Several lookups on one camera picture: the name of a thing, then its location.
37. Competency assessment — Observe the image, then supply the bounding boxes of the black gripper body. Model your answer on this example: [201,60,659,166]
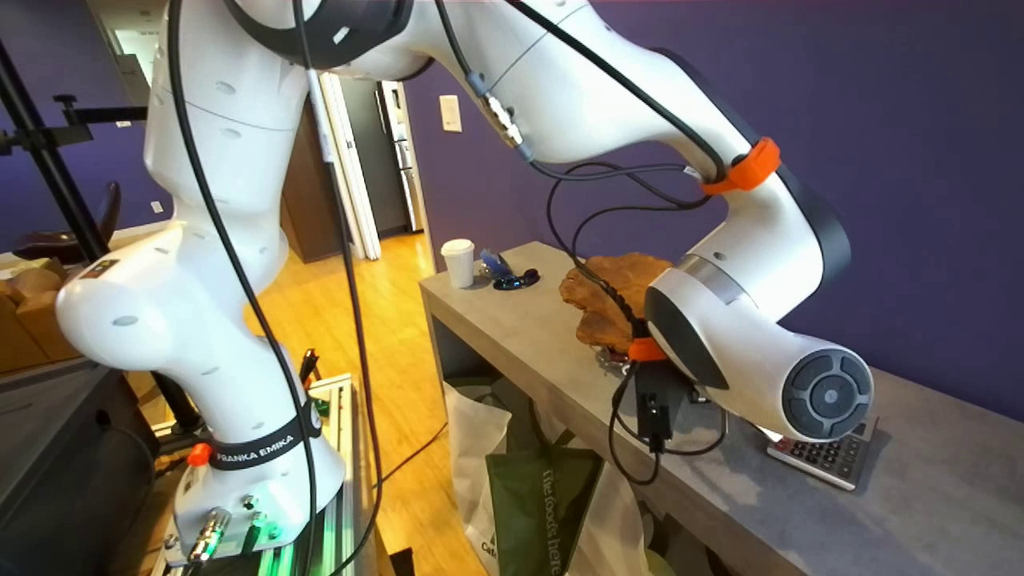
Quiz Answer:
[623,362,710,454]

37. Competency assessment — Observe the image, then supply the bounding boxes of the brown wooden tray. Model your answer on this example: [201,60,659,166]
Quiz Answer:
[556,250,678,354]

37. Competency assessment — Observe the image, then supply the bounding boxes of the green shopping bag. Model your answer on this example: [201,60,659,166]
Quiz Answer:
[483,423,609,576]

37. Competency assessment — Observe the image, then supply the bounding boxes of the grey desk calculator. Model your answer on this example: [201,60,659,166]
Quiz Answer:
[762,418,884,496]

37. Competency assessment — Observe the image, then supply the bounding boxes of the small black clip object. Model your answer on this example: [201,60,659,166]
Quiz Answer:
[489,265,545,294]

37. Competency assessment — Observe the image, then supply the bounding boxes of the white plastic bag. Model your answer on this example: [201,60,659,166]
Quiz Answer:
[437,382,517,565]

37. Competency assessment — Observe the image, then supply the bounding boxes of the blue tape roll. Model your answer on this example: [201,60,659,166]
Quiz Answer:
[474,247,514,287]

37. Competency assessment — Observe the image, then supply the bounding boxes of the white paper cup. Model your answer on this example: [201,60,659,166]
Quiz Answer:
[437,236,480,290]

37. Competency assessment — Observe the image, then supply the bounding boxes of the brown wooden door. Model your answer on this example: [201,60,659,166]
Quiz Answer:
[278,99,346,265]

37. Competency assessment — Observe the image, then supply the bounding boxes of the black equipment box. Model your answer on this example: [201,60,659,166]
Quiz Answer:
[0,358,155,576]

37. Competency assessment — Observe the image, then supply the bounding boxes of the brown cardboard boxes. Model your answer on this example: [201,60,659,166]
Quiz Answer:
[0,247,91,378]

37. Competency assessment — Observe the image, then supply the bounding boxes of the aluminium robot base mount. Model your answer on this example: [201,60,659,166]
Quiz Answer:
[167,370,374,576]

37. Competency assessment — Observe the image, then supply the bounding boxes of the white wall light switch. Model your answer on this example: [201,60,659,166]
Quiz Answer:
[436,94,467,139]

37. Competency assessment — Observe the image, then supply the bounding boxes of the white door frame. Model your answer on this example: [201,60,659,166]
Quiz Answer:
[303,69,428,264]

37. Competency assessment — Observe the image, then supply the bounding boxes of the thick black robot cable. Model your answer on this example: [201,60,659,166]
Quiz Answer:
[162,0,390,576]

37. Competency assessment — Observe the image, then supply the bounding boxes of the black camera tripod stand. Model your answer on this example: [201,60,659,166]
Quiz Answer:
[0,38,155,264]

